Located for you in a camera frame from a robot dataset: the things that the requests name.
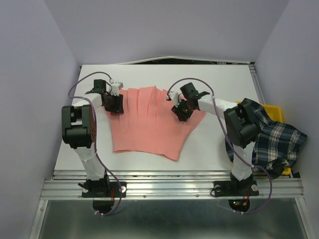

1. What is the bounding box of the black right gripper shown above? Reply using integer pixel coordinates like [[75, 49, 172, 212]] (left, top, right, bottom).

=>
[[171, 100, 194, 123]]

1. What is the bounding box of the pink pleated skirt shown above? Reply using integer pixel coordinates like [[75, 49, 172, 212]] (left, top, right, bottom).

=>
[[107, 86, 206, 161]]

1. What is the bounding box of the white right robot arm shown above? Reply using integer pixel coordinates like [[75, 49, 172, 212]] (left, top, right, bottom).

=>
[[166, 83, 261, 197]]

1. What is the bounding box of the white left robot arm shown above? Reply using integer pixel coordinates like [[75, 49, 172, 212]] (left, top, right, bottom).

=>
[[61, 79, 125, 198]]

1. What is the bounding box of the yellow plastic bin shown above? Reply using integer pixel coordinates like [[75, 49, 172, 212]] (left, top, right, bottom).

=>
[[245, 102, 297, 179]]

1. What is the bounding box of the navy plaid skirt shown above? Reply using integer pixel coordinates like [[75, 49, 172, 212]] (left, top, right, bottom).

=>
[[225, 98, 307, 180]]

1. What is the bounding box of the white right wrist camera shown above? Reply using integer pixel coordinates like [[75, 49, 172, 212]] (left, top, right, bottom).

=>
[[166, 91, 181, 107]]

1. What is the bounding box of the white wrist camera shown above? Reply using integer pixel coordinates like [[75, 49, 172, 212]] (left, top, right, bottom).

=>
[[166, 91, 181, 107], [110, 82, 123, 97]]

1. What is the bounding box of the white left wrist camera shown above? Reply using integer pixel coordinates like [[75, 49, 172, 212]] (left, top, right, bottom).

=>
[[110, 82, 123, 97]]

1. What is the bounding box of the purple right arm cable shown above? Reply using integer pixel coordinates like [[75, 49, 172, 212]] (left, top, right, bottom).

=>
[[166, 78, 273, 216]]

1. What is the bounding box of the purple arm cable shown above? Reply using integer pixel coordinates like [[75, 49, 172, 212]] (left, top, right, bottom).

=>
[[166, 78, 273, 216], [67, 71, 127, 217]]

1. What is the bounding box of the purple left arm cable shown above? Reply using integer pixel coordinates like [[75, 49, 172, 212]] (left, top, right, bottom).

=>
[[67, 71, 127, 217]]

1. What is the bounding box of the aluminium right side rail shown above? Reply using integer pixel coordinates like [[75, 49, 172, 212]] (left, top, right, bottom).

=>
[[248, 62, 265, 104]]

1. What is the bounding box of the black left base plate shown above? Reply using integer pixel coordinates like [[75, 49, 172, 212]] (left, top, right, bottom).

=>
[[78, 180, 127, 198]]

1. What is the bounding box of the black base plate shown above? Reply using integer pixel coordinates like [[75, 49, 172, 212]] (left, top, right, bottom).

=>
[[78, 180, 127, 198], [210, 180, 259, 198]]

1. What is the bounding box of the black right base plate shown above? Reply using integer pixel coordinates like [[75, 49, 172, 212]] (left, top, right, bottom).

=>
[[210, 180, 259, 198]]

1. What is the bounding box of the aluminium front rail frame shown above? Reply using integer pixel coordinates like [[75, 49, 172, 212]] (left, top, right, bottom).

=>
[[30, 170, 315, 239]]

